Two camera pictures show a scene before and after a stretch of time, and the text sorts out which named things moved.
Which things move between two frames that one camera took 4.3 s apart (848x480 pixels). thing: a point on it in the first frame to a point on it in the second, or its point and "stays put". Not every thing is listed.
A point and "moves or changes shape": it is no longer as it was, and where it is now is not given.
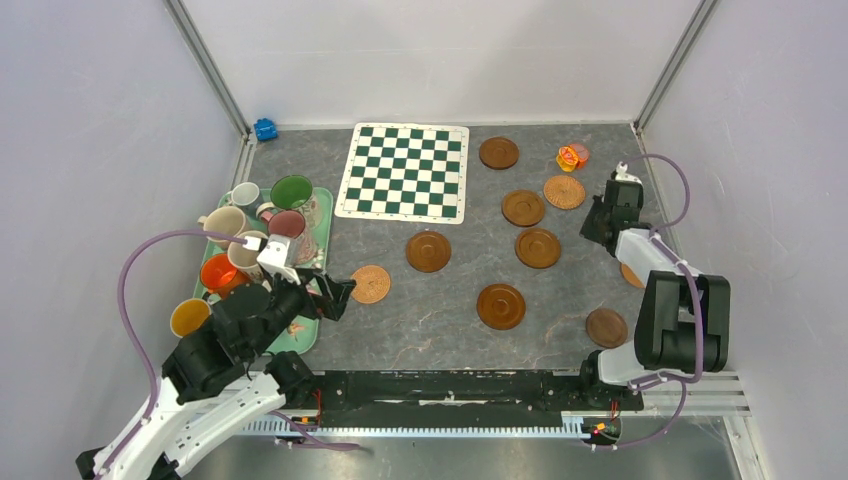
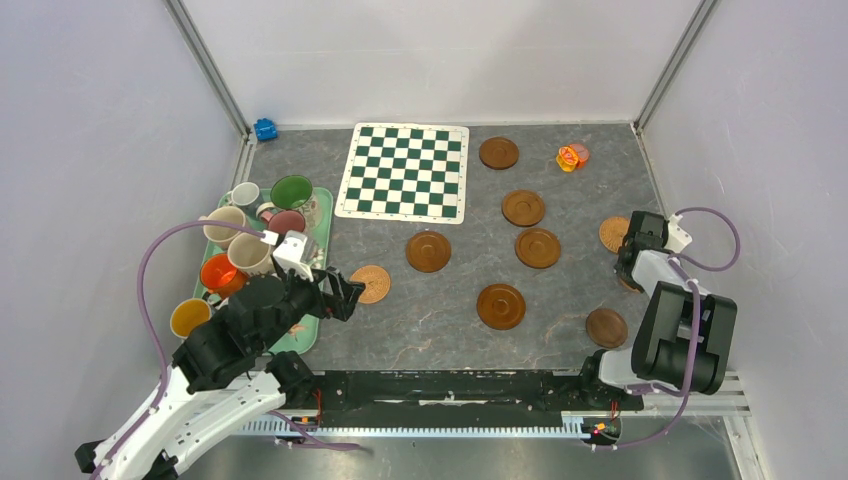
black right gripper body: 602,221 to 638,234
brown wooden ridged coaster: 500,306 stays put
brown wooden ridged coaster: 537,248 stays put
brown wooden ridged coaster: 428,251 stays put
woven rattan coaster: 564,192 moves or changes shape
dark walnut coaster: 606,327 stays put
